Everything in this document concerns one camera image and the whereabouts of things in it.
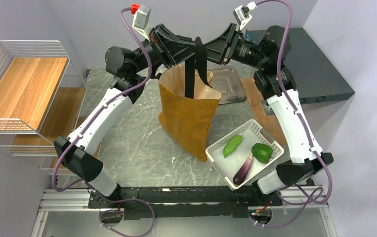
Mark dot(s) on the green bitter gourd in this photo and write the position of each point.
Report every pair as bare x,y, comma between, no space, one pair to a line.
232,145

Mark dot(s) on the green bell pepper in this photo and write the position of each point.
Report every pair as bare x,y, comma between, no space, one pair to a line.
262,152

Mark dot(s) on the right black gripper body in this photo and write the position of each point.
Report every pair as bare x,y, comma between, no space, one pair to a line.
244,52

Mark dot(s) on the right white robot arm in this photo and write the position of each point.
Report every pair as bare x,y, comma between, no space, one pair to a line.
306,156

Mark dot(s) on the silver metal tray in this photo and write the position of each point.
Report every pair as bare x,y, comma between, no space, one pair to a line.
227,81

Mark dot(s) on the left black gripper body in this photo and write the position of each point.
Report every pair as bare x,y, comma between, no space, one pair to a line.
157,52

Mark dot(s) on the purple eggplant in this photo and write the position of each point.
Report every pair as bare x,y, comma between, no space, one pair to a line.
243,171

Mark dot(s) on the metal bracket stand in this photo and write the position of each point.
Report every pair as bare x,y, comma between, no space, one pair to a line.
267,109

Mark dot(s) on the white plastic basket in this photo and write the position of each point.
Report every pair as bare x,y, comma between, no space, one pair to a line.
252,133

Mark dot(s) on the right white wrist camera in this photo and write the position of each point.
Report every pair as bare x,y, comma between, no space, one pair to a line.
243,15

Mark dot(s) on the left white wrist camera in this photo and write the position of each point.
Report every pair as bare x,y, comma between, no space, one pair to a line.
141,15

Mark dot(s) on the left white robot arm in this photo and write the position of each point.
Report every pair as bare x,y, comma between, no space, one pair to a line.
131,70

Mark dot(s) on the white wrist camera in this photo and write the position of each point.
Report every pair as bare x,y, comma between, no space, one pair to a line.
243,15
141,15

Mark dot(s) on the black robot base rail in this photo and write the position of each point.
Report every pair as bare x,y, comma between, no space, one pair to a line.
171,202

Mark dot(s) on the dark network switch box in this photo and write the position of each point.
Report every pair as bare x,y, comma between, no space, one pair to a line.
298,67

